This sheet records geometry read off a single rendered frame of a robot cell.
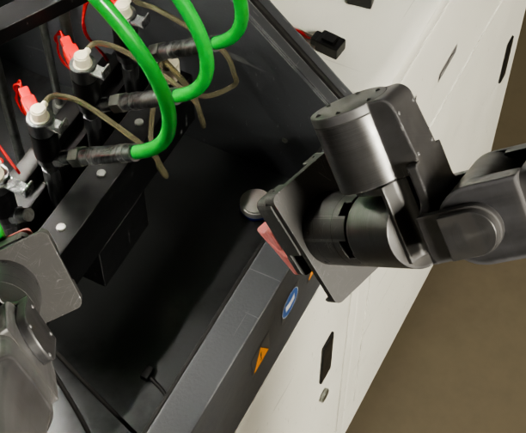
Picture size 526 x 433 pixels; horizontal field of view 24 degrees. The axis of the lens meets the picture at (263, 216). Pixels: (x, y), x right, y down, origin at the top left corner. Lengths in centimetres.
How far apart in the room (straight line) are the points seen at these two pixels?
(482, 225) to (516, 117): 191
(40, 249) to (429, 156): 29
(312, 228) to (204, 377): 36
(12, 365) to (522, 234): 34
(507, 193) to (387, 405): 152
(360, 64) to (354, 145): 61
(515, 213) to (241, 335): 52
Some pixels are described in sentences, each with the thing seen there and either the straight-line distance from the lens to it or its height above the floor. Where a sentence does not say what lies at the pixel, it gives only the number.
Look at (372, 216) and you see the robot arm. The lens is 87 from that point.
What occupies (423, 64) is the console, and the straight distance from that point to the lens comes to 157.
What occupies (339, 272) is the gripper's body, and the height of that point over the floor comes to 125.
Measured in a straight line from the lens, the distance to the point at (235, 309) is 130.
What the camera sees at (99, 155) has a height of 109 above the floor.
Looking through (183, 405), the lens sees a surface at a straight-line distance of 125.
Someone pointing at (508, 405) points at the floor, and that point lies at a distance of 235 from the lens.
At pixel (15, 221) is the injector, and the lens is 127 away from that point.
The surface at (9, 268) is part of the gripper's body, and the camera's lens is 92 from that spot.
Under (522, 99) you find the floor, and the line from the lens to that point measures 276.
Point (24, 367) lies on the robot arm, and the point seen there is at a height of 143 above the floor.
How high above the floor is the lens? 207
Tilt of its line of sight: 55 degrees down
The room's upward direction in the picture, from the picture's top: straight up
